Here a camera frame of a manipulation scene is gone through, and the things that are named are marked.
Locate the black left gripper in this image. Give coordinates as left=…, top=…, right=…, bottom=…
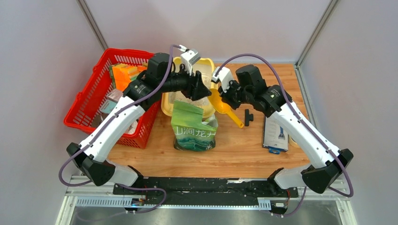
left=159, top=62, right=212, bottom=101

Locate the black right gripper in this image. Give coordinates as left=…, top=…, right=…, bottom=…
left=218, top=77, right=253, bottom=111

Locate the yellow litter scoop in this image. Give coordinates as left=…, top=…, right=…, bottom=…
left=207, top=89, right=244, bottom=128

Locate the black bag sealing clip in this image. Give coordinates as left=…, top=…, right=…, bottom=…
left=244, top=109, right=254, bottom=127

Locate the green cat litter bag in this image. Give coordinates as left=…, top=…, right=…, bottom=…
left=171, top=101, right=218, bottom=152

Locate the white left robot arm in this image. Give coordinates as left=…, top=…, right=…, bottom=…
left=66, top=49, right=211, bottom=195

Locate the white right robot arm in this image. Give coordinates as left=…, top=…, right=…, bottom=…
left=212, top=65, right=353, bottom=196

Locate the yellow litter box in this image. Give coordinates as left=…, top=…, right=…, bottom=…
left=161, top=57, right=218, bottom=117

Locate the blue razor package box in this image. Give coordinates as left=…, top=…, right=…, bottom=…
left=262, top=117, right=288, bottom=154

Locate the pink teal small box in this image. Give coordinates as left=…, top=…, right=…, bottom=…
left=99, top=89, right=123, bottom=114

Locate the masking tape roll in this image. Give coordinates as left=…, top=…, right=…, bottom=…
left=288, top=135, right=299, bottom=148

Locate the orange sponge pack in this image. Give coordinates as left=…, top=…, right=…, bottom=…
left=109, top=63, right=147, bottom=91

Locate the red plastic basket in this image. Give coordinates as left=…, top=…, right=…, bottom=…
left=63, top=48, right=161, bottom=149

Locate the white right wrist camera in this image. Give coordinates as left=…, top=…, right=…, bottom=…
left=211, top=67, right=233, bottom=93

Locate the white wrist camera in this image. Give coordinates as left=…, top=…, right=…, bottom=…
left=180, top=47, right=201, bottom=75
left=211, top=67, right=233, bottom=93

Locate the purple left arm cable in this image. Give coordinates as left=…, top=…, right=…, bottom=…
left=58, top=44, right=187, bottom=188

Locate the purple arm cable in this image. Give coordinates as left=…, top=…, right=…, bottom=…
left=58, top=44, right=187, bottom=188
left=214, top=53, right=355, bottom=198

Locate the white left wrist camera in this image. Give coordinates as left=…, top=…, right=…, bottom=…
left=180, top=47, right=201, bottom=75

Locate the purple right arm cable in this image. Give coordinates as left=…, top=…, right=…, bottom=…
left=214, top=53, right=355, bottom=198

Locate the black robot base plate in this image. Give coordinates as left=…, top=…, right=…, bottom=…
left=113, top=177, right=299, bottom=206

